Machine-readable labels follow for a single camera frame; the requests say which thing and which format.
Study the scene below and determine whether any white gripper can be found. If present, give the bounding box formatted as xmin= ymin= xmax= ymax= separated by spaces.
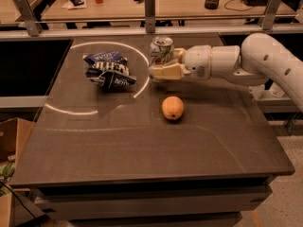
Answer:
xmin=149 ymin=45 xmax=211 ymax=81

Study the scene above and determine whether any grey metal bracket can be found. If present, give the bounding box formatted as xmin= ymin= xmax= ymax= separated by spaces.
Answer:
xmin=14 ymin=0 xmax=42 ymax=37
xmin=258 ymin=0 xmax=282 ymax=30
xmin=145 ymin=0 xmax=155 ymax=33

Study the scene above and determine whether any black cable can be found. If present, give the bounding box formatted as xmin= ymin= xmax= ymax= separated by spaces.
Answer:
xmin=0 ymin=180 xmax=41 ymax=227

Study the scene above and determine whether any orange fruit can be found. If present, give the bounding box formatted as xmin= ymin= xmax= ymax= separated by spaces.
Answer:
xmin=162 ymin=96 xmax=184 ymax=120

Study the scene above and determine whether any black mesh pen cup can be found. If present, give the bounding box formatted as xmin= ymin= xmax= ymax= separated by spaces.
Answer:
xmin=205 ymin=0 xmax=220 ymax=9

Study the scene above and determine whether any green white 7up can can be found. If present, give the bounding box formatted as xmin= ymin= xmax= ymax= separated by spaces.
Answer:
xmin=150 ymin=36 xmax=174 ymax=65

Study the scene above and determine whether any grey metal bracket left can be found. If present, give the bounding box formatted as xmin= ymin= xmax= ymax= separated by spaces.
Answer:
xmin=14 ymin=0 xmax=42 ymax=37

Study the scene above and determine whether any grey metal bracket right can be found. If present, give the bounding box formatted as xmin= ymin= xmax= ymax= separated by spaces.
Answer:
xmin=258 ymin=0 xmax=282 ymax=30

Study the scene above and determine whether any grey drawer cabinet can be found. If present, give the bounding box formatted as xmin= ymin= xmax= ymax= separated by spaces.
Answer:
xmin=35 ymin=176 xmax=272 ymax=220

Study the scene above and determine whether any grey metal bracket middle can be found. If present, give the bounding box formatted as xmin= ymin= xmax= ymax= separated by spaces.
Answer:
xmin=145 ymin=0 xmax=155 ymax=33

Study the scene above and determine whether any brown cardboard box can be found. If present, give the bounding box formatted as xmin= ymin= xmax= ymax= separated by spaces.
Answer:
xmin=0 ymin=118 xmax=33 ymax=227

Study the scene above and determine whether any crumpled blue chip bag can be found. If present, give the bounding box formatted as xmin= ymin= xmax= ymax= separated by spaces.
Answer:
xmin=83 ymin=51 xmax=136 ymax=90

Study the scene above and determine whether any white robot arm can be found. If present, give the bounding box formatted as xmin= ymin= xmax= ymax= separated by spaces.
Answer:
xmin=149 ymin=33 xmax=303 ymax=110

